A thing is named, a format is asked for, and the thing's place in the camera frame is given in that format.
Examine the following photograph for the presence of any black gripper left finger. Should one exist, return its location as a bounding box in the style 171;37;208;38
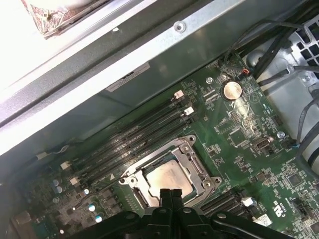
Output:
71;188;179;239

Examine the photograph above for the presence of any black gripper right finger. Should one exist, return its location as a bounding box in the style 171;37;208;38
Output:
171;188;295;239

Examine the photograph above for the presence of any silver green CPU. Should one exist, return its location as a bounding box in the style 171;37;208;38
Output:
146;159;196;202

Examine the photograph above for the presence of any metal CPU socket cover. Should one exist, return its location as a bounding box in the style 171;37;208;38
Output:
126;145;212;210

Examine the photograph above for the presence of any black RAM slot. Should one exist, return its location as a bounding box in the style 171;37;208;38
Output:
72;99;189;175
213;196;252;218
79;117;195;187
200;188;235;209
69;106;194;186
206;192;242;214
61;90;185;170
223;208;253;220

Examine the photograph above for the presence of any CPU socket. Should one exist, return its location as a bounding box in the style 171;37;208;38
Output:
118;134;222;211

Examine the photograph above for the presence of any green motherboard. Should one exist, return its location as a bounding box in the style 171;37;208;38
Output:
9;58;319;239

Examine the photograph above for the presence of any silver USB port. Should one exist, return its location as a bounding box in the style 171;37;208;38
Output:
250;138;274;154

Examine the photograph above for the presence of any black square chip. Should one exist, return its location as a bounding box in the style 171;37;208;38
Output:
286;173;305;187

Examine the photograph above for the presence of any silver metal port housing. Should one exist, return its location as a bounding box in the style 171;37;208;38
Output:
11;211;38;239

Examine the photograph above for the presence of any round coin battery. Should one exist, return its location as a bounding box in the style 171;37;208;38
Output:
221;80;244;102

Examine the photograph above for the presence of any white case label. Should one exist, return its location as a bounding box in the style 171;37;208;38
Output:
106;62;152;93

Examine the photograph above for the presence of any black silver PC case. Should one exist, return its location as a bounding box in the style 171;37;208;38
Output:
0;0;319;239

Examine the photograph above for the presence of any grey cable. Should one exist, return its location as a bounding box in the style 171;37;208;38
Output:
295;97;319;172

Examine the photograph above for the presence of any thick black cable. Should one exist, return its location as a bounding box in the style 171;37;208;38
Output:
250;4;319;78

